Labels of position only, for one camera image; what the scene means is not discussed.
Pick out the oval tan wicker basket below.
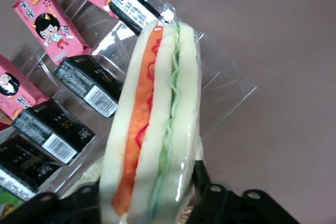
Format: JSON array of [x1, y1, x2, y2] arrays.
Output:
[[181, 204, 200, 224]]

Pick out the plastic-wrapped triangle sandwich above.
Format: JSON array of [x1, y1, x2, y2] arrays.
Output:
[[62, 155, 104, 196], [99, 3, 204, 224]]

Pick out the green-lid yogurt cup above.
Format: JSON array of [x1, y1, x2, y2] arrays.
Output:
[[0, 186, 22, 221]]

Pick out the small black barcode box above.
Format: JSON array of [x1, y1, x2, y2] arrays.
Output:
[[108, 0, 161, 36], [0, 134, 64, 201], [53, 55, 124, 119], [12, 99, 97, 166]]

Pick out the clear acrylic tiered stand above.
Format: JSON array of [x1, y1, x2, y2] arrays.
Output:
[[0, 0, 258, 201]]

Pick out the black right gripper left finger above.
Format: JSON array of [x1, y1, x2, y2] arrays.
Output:
[[0, 182, 102, 224]]

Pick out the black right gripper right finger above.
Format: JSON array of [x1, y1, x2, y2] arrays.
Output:
[[185, 159, 301, 224]]

